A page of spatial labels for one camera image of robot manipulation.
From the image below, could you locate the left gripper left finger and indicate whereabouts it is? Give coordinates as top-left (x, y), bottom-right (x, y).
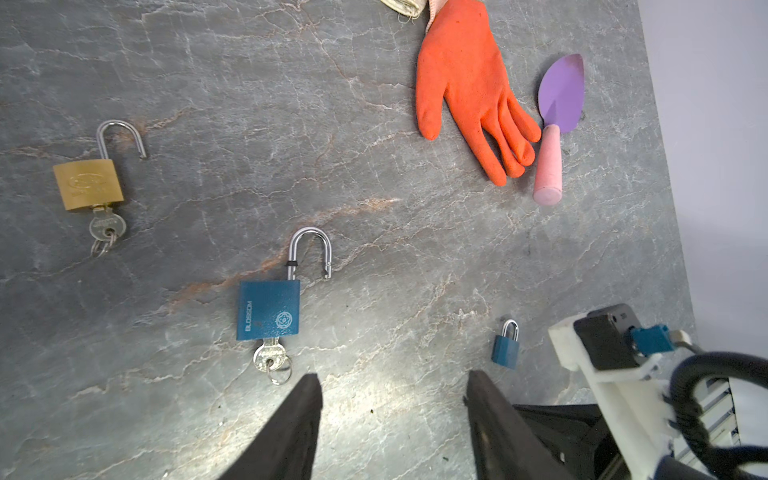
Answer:
top-left (221, 373), bottom-right (323, 480)

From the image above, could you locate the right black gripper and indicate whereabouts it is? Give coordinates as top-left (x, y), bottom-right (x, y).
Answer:
top-left (515, 404), bottom-right (624, 479)

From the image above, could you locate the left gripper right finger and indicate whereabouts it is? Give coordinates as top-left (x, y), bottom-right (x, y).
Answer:
top-left (465, 370), bottom-right (571, 480)

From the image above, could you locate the large blue padlock key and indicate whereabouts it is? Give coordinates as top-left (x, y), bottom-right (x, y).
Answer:
top-left (253, 338), bottom-right (293, 386)

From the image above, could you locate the large blue padlock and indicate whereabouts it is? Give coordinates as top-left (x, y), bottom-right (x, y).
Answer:
top-left (236, 227), bottom-right (333, 341)

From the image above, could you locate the brass padlock key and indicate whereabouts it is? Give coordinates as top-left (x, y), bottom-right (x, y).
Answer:
top-left (89, 205), bottom-right (127, 258)

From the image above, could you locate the brass padlock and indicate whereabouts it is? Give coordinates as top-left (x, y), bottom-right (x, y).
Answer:
top-left (53, 119), bottom-right (148, 211)

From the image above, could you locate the small blue padlock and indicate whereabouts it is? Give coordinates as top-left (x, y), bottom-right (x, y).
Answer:
top-left (491, 319), bottom-right (520, 370)

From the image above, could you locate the purple pink toy trowel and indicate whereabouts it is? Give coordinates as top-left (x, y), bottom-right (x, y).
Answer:
top-left (533, 54), bottom-right (585, 206)

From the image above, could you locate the red rubber glove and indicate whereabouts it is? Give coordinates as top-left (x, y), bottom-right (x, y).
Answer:
top-left (415, 0), bottom-right (542, 186)

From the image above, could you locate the cream work glove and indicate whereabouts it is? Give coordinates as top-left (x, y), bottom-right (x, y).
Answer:
top-left (381, 0), bottom-right (428, 18)

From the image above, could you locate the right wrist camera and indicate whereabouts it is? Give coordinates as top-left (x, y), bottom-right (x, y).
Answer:
top-left (547, 302), bottom-right (697, 480)

